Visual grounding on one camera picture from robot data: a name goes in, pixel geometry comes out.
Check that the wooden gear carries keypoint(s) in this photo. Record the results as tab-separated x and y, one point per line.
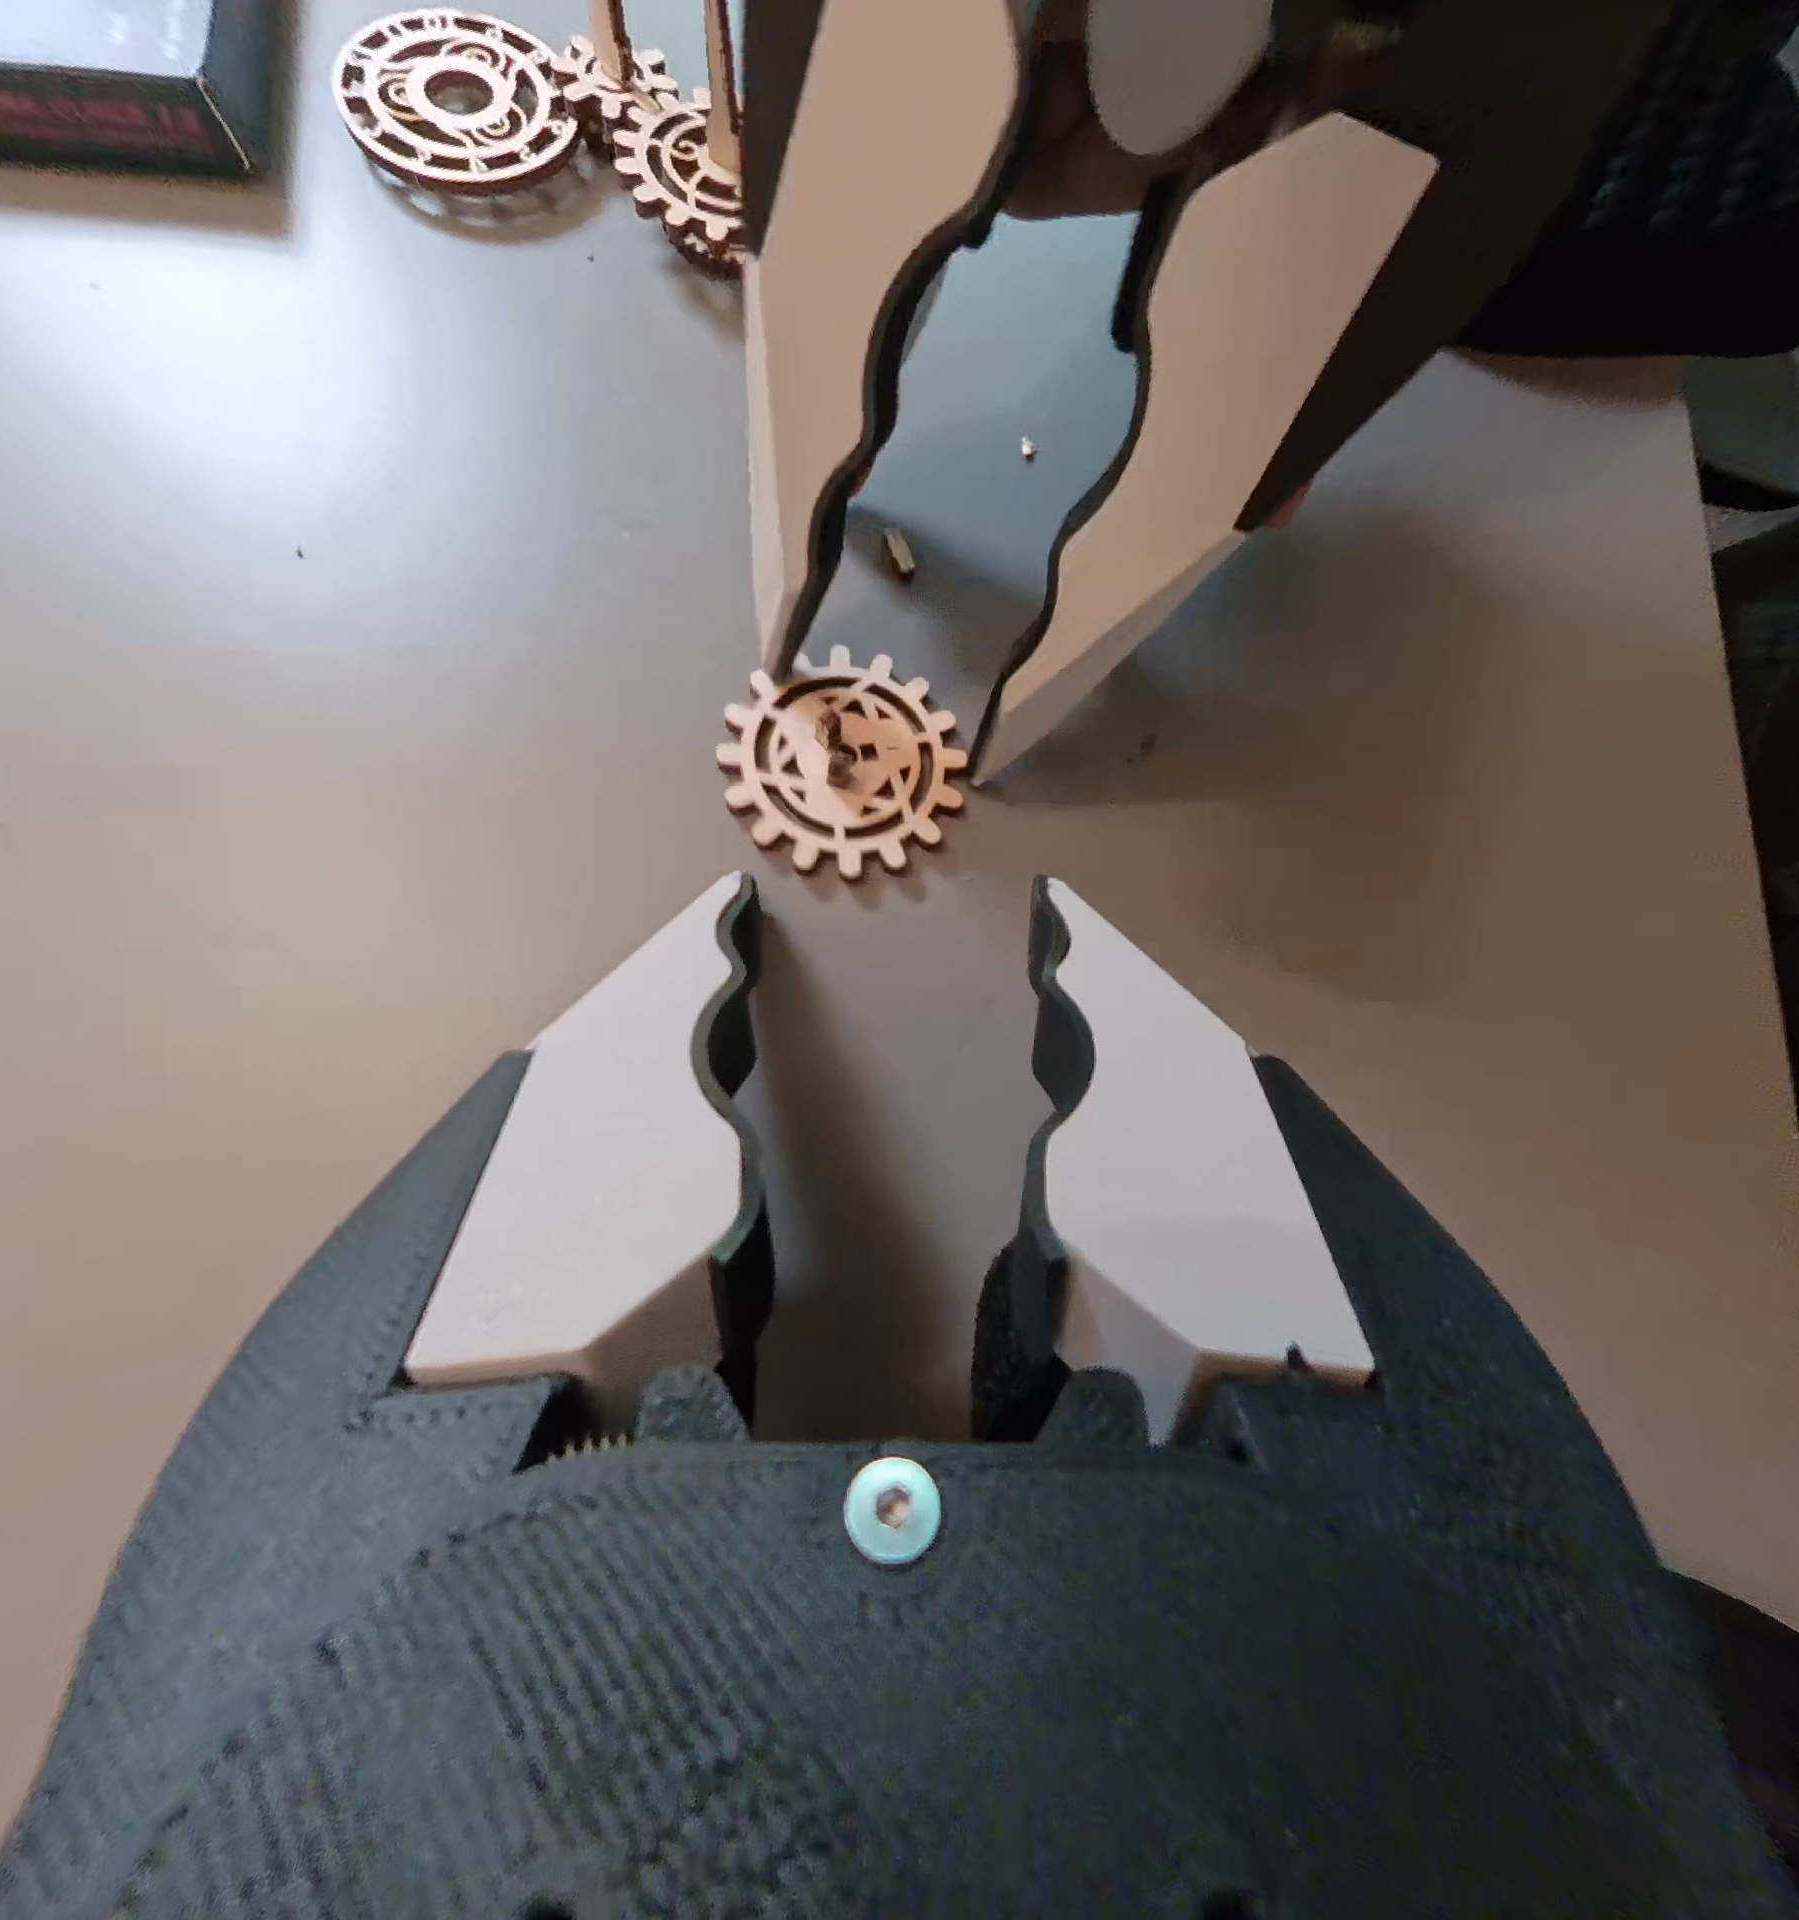
780	810

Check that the black puzzle box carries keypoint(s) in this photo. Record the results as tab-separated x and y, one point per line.
238	90

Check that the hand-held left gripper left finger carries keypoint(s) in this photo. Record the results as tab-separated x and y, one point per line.
584	1201

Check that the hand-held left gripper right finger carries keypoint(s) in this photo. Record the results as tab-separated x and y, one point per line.
1200	1201

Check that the tiny wooden scrap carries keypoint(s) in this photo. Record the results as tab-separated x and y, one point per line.
900	552

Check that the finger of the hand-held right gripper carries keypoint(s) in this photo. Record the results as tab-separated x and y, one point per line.
1260	330
854	181

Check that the wooden gear assembly with pegs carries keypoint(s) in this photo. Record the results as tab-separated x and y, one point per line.
448	150

